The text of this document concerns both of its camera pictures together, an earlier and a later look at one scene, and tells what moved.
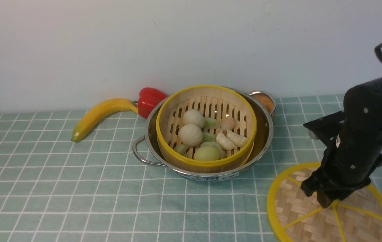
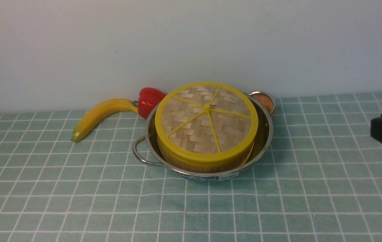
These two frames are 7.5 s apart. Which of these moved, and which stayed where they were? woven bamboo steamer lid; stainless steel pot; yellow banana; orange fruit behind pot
Moved: woven bamboo steamer lid
Stayed: orange fruit behind pot; stainless steel pot; yellow banana
